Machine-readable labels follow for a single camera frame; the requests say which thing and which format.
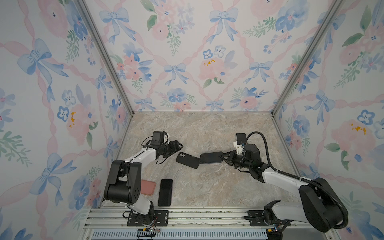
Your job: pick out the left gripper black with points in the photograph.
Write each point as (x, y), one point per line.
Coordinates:
(174, 149)

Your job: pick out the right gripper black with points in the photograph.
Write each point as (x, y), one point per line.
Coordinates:
(231, 155)

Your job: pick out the black smartphone horizontal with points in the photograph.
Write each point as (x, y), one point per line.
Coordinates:
(211, 158)

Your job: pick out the black phone case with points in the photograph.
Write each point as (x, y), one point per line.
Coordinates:
(188, 160)

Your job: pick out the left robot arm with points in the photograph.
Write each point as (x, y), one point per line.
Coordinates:
(124, 179)

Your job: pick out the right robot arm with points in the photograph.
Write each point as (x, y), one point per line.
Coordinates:
(319, 205)

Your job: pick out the pink phone case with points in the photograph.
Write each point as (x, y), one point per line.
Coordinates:
(148, 187)

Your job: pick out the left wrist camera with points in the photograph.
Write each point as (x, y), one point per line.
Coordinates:
(159, 138)

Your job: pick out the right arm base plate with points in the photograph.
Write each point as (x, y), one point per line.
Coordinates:
(265, 218)

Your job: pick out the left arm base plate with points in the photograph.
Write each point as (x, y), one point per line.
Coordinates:
(156, 218)

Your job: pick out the aluminium rail frame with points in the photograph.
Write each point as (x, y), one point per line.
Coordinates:
(194, 223)

